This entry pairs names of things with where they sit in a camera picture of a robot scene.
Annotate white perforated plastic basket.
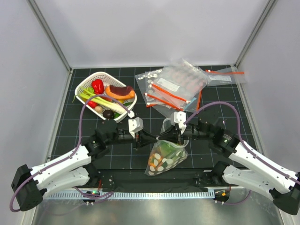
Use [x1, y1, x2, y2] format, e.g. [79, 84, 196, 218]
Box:
[75, 72, 137, 123]

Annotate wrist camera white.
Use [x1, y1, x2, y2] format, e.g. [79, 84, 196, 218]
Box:
[170, 111, 187, 130]
[128, 117, 143, 139]

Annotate left aluminium frame post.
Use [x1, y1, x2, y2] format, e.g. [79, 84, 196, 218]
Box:
[27, 0, 72, 73]

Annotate red bell pepper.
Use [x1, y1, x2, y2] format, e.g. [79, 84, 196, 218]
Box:
[91, 79, 105, 94]

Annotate right aluminium frame post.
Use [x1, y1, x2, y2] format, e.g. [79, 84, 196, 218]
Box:
[234, 0, 279, 68]

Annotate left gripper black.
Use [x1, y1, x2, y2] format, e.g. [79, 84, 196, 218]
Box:
[105, 127, 158, 150]

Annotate orange red tomato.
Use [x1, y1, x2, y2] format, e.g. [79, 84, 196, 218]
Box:
[148, 153, 163, 168]

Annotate purple cable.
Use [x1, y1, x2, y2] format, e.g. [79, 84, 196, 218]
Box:
[184, 101, 300, 206]
[9, 94, 135, 213]

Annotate aluminium frame post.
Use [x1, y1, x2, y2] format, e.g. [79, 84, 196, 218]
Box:
[27, 0, 72, 73]
[234, 0, 279, 68]

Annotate dark red sausage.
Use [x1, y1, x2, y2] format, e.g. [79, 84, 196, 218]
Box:
[109, 85, 133, 96]

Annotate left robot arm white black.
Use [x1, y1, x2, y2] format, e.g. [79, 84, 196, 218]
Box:
[9, 118, 158, 212]

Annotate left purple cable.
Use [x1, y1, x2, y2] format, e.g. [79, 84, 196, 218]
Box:
[9, 94, 135, 213]

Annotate red chili pepper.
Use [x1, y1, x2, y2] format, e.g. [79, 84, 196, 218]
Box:
[87, 101, 98, 109]

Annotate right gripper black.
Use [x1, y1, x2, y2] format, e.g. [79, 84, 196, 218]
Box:
[158, 124, 212, 145]

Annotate green lettuce head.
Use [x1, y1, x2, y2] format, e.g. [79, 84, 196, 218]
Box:
[159, 141, 184, 157]

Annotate slotted cable duct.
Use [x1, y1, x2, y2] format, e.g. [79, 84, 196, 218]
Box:
[46, 189, 215, 200]

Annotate beige small mushroom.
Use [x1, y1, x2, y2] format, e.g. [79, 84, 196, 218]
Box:
[94, 105, 103, 114]

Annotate dark purple round fruit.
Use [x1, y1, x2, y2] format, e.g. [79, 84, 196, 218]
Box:
[103, 110, 115, 120]

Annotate clear dotted zip bag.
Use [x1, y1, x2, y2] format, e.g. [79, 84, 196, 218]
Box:
[144, 117, 189, 177]

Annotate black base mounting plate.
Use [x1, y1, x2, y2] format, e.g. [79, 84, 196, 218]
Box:
[82, 168, 229, 193]

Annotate flat zip bag red zipper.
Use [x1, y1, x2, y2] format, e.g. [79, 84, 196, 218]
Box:
[205, 67, 247, 86]

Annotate pile of zip bags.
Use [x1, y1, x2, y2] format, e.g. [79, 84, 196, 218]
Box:
[135, 59, 209, 117]

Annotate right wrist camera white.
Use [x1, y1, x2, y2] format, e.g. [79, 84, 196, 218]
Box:
[170, 111, 187, 130]

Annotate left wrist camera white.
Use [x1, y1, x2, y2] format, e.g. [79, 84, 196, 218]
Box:
[128, 117, 143, 139]

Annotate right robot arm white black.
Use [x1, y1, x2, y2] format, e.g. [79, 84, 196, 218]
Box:
[157, 122, 300, 215]

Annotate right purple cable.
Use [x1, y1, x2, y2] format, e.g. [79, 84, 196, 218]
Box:
[184, 101, 300, 206]

